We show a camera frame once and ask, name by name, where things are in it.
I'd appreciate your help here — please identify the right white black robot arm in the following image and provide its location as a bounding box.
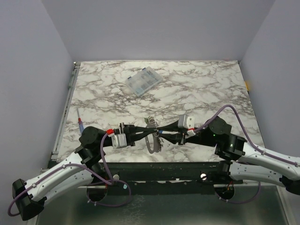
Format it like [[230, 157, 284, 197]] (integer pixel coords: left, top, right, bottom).
[[158, 115, 300, 195]]

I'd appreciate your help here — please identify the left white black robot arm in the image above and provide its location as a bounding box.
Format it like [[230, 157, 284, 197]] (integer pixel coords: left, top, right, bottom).
[[7, 125, 157, 221]]

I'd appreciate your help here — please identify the clear plastic organizer box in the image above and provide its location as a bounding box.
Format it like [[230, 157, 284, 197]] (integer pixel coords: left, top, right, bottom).
[[125, 67, 163, 97]]

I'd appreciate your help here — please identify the red blue screwdriver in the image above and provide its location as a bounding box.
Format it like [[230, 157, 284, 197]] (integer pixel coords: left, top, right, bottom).
[[76, 108, 84, 134]]

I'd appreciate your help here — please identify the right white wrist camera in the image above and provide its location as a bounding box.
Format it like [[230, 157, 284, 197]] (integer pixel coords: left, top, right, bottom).
[[178, 114, 195, 137]]

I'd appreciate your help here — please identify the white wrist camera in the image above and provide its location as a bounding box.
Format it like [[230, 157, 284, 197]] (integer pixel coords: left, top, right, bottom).
[[178, 114, 195, 137], [111, 134, 128, 149]]

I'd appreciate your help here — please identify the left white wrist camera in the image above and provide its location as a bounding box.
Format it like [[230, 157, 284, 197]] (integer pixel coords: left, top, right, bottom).
[[111, 134, 128, 149]]

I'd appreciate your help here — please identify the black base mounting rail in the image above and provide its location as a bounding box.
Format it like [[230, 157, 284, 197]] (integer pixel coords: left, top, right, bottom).
[[86, 161, 242, 199]]

